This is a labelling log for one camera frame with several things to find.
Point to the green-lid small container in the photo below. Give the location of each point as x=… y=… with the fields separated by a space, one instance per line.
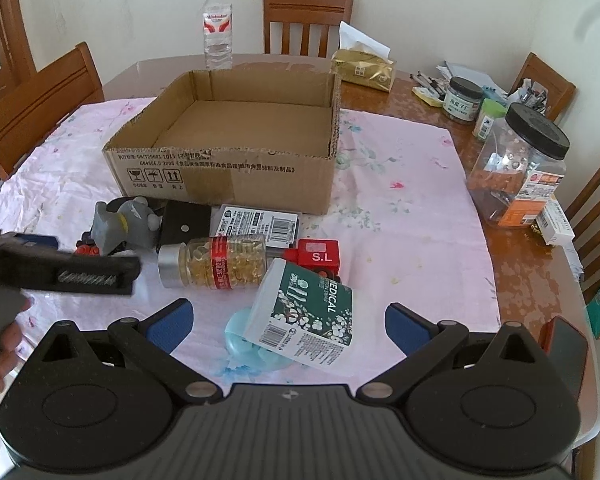
x=489 y=112

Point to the wooden chair far middle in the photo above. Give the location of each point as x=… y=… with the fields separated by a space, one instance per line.
x=324 y=14

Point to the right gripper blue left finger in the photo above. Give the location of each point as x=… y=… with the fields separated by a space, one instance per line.
x=148 y=345

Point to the wooden chair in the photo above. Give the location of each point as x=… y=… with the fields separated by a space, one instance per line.
x=31 y=112
x=584 y=215
x=560 y=91
x=324 y=14

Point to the small black-lid glass jar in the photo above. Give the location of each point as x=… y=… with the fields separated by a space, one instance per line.
x=462 y=100

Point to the clear plastic water bottle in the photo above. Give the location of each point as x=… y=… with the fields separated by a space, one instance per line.
x=218 y=34

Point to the red toy train car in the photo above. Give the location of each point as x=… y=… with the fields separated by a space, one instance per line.
x=319 y=256

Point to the large clear black-lid jar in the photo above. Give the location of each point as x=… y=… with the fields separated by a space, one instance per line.
x=519 y=168

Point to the gold tissue pack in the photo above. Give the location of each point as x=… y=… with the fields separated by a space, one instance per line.
x=362 y=60

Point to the white green medical bottle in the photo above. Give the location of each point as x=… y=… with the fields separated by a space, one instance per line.
x=303 y=317

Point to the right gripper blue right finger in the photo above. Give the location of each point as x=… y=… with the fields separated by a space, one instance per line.
x=427 y=347

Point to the light blue round lid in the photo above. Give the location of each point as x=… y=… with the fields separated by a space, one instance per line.
x=245 y=352

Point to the red black phone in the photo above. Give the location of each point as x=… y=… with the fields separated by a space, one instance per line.
x=567 y=349

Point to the yellow sticky note pad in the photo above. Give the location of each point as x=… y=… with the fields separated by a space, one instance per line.
x=427 y=96

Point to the open cardboard box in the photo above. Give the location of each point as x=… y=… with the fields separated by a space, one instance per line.
x=237 y=137

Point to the grey elephant toy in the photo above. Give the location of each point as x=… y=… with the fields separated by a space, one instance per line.
x=134 y=225

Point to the wooden chair far right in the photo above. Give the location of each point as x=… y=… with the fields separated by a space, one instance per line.
x=560 y=91

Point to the white papers stack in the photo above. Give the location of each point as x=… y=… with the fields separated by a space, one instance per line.
x=483 y=80

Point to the cup of pens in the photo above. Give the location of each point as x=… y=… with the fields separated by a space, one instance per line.
x=530 y=93

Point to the person's left hand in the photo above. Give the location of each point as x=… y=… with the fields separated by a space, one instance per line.
x=10 y=340

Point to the pink floral tablecloth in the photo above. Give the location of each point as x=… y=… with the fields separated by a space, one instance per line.
x=407 y=229

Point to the pile of pens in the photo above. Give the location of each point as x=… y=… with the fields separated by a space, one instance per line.
x=437 y=87

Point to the black square box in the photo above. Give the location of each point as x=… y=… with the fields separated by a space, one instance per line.
x=182 y=222

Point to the white labelled package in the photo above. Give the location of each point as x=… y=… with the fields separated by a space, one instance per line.
x=279 y=228

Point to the wooden chair left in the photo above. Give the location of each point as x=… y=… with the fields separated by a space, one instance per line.
x=31 y=112

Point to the small white carton box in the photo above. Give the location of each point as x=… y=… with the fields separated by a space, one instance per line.
x=553 y=224

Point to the fish oil capsule bottle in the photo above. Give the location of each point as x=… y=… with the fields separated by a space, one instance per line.
x=214 y=262

